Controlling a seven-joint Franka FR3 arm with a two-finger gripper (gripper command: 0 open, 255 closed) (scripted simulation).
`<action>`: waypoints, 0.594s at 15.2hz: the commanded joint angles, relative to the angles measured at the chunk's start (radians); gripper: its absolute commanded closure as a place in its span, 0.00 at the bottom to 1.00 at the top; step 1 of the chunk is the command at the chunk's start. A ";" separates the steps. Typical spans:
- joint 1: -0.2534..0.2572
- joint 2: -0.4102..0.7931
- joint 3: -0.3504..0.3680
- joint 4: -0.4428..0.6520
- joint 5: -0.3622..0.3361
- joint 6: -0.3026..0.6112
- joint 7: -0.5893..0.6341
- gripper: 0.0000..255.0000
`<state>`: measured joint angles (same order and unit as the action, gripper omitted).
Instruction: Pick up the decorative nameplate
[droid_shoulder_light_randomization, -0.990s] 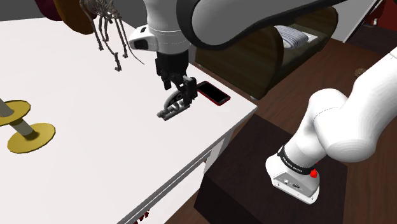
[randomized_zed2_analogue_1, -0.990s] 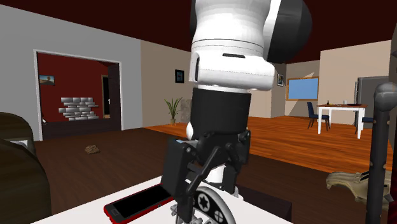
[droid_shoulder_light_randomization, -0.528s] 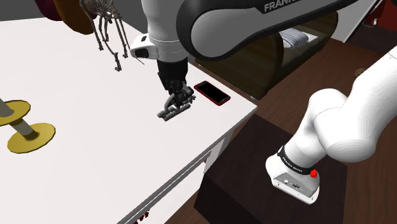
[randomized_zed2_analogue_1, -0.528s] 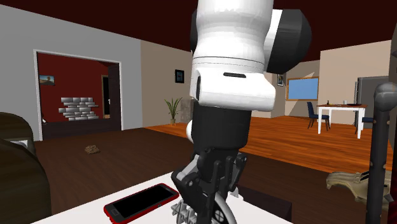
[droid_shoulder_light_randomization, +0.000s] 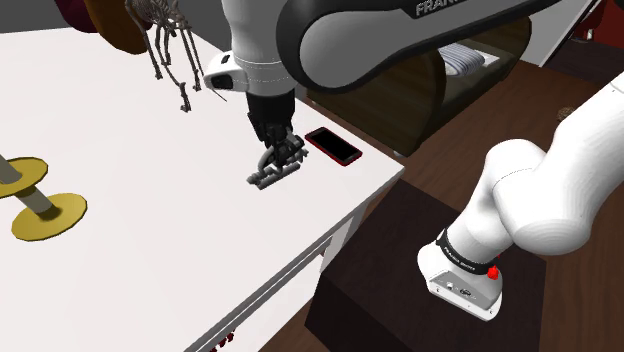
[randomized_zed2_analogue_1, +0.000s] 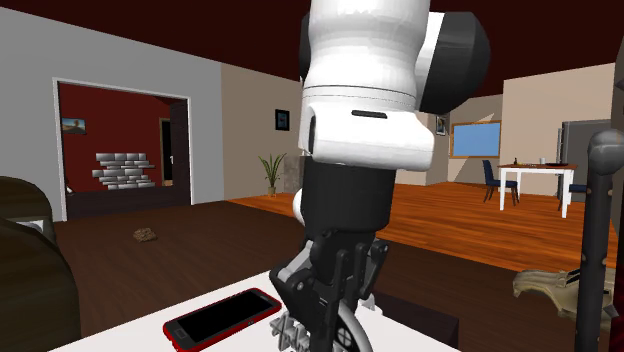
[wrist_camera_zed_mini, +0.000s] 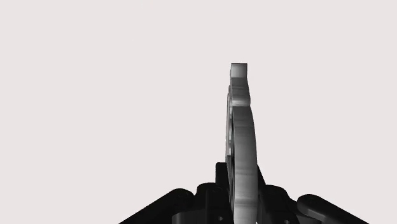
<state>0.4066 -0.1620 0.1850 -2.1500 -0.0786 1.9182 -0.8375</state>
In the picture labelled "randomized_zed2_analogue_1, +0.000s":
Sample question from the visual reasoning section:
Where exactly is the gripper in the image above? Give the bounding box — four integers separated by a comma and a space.
269, 157, 397, 352

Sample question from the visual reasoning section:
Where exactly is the grey stone block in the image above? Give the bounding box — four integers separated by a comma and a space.
283, 155, 306, 194

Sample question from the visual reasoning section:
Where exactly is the red black smartphone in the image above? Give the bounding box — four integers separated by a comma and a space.
162, 287, 283, 352

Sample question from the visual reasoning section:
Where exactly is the green potted plant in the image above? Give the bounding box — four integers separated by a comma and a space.
257, 152, 288, 199

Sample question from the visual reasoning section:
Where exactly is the dark blue chair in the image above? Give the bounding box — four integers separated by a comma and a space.
481, 159, 519, 205
557, 182, 589, 212

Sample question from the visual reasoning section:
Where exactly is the small brown lump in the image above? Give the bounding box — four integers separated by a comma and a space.
132, 227, 159, 244

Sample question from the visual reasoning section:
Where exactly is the wood framed blue window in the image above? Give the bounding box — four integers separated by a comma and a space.
448, 120, 503, 160

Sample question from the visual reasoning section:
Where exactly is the white framed doorway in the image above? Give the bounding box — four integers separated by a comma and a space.
51, 76, 195, 222

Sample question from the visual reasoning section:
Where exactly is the beige bag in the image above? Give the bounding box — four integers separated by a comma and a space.
512, 266, 621, 334

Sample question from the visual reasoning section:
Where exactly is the white dining table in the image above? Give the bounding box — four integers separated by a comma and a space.
497, 156, 580, 220

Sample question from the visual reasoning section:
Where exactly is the black pole stand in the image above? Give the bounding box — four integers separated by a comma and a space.
574, 128, 624, 352

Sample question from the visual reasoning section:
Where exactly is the grey refrigerator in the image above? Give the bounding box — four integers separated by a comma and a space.
556, 118, 613, 204

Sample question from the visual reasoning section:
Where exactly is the dark brown sofa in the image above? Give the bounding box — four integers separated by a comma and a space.
0, 175, 82, 352

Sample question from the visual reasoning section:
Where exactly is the landscape wall picture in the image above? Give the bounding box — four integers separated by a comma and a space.
61, 117, 87, 136

